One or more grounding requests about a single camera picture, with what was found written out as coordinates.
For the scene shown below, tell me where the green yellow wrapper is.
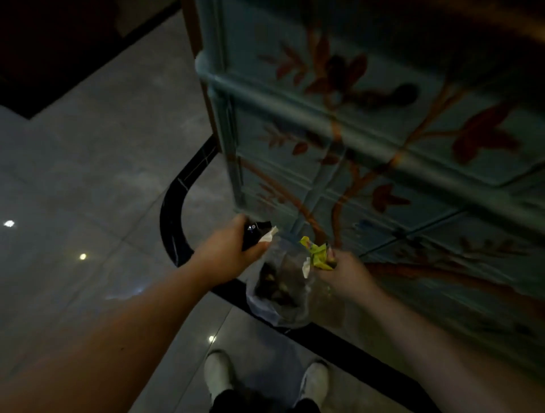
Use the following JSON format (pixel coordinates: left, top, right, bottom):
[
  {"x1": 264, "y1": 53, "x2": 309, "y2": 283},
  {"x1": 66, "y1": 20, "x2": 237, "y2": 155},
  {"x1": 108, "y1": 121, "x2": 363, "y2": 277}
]
[{"x1": 299, "y1": 236, "x2": 336, "y2": 272}]

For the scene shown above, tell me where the person's white right shoe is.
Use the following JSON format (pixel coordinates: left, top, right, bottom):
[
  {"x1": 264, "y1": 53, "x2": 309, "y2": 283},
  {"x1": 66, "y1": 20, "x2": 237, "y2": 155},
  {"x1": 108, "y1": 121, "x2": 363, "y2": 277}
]
[{"x1": 297, "y1": 360, "x2": 331, "y2": 409}]

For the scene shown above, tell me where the person's white shoe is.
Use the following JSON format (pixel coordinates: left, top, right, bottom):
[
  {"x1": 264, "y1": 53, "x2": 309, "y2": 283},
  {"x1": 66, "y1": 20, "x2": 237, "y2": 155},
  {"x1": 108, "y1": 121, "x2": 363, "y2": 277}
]
[
  {"x1": 203, "y1": 350, "x2": 236, "y2": 405},
  {"x1": 297, "y1": 360, "x2": 331, "y2": 409}
]

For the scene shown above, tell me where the person's right forearm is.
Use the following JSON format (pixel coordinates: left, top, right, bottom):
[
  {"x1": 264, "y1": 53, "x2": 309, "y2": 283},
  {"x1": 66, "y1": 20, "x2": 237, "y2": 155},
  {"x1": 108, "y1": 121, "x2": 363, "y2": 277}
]
[{"x1": 362, "y1": 285, "x2": 545, "y2": 413}]

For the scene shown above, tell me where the person's left forearm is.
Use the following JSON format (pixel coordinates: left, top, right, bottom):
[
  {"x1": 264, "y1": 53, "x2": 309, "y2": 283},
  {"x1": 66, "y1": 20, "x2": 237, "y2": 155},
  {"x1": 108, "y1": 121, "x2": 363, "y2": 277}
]
[{"x1": 0, "y1": 262, "x2": 213, "y2": 413}]

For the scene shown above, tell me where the blue painted cabinet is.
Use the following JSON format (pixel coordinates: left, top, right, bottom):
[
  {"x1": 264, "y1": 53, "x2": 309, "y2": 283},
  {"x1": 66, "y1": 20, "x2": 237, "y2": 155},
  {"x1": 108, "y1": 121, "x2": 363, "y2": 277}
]
[{"x1": 194, "y1": 0, "x2": 545, "y2": 375}]

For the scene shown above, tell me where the person's left hand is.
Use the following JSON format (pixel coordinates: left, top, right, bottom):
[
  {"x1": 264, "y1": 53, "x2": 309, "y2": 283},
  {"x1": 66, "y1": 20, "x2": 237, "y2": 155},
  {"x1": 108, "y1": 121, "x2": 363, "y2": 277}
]
[{"x1": 187, "y1": 214, "x2": 271, "y2": 290}]

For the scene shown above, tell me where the clear plastic trash bag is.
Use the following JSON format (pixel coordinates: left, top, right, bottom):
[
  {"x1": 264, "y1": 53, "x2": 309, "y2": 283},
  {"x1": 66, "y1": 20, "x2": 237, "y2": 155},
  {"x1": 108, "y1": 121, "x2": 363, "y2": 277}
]
[{"x1": 246, "y1": 233, "x2": 318, "y2": 329}]

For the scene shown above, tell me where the person's white left shoe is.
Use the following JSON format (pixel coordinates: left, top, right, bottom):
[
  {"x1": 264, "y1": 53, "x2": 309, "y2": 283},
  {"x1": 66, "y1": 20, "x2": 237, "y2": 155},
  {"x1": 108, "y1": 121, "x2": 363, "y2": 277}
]
[{"x1": 203, "y1": 350, "x2": 236, "y2": 405}]

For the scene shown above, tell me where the small dark shiny object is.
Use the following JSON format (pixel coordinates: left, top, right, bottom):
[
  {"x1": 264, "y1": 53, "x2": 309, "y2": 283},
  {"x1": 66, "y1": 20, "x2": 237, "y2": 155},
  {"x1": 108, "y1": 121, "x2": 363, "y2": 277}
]
[{"x1": 241, "y1": 220, "x2": 273, "y2": 252}]

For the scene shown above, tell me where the person's right hand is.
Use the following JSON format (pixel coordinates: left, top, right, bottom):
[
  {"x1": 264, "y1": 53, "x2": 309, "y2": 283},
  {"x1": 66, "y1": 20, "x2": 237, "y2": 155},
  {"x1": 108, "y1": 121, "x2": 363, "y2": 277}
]
[{"x1": 317, "y1": 248, "x2": 380, "y2": 301}]

